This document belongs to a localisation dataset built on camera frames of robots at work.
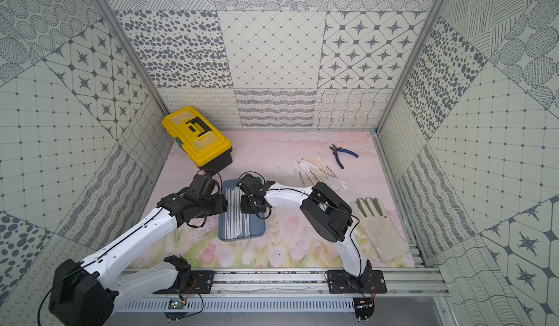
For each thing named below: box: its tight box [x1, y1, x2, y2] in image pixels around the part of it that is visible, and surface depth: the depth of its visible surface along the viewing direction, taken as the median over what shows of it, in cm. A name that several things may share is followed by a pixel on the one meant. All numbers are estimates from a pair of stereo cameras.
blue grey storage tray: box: [218, 179, 266, 241], surface depth 87 cm
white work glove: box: [350, 196, 411, 262], surface depth 85 cm
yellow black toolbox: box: [161, 106, 233, 174], surface depth 97 cm
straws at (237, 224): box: [224, 186, 251, 240], surface depth 88 cm
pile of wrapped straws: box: [293, 151, 348, 190], surface depth 106 cm
